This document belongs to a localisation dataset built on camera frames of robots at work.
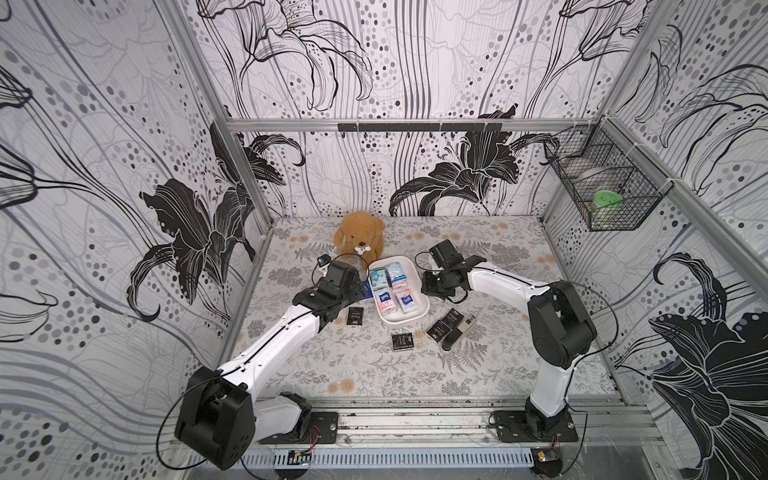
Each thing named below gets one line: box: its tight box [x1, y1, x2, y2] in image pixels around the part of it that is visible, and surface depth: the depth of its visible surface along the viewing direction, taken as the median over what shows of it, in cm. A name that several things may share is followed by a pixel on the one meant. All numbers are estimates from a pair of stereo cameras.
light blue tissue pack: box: [385, 262, 407, 290], surface depth 98 cm
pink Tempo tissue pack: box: [374, 288, 397, 315], surface depth 92 cm
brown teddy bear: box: [334, 211, 386, 270], surface depth 96 cm
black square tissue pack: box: [391, 332, 414, 350], surface depth 87 cm
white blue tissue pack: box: [395, 288, 418, 314], surface depth 95 cm
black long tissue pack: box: [426, 308, 464, 342], surface depth 90 cm
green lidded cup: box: [591, 190, 624, 227], surface depth 81 cm
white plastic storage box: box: [367, 255, 430, 326], surface depth 95 cm
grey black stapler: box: [442, 315, 477, 352], surface depth 87 cm
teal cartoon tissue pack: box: [370, 268, 390, 290], surface depth 97 cm
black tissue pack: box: [347, 307, 364, 326], surface depth 92 cm
